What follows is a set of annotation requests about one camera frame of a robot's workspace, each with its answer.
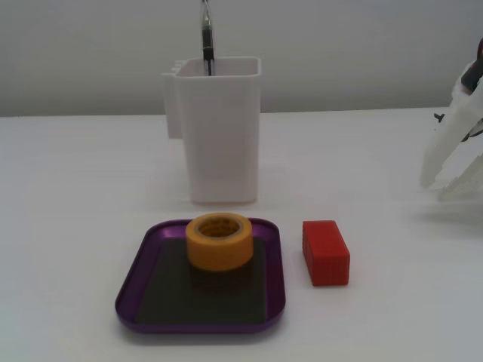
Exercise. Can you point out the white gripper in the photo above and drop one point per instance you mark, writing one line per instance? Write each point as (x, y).
(458, 141)

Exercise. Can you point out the yellow tape roll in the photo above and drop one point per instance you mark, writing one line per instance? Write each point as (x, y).
(219, 252)

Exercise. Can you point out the red rectangular block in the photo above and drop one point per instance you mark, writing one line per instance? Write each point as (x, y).
(328, 256)

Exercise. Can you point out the white plastic pen holder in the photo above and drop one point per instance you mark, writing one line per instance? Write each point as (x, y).
(220, 143)

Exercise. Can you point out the black and silver pen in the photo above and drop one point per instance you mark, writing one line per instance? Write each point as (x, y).
(207, 41)

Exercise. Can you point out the purple metal tray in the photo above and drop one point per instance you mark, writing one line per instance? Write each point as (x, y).
(211, 301)

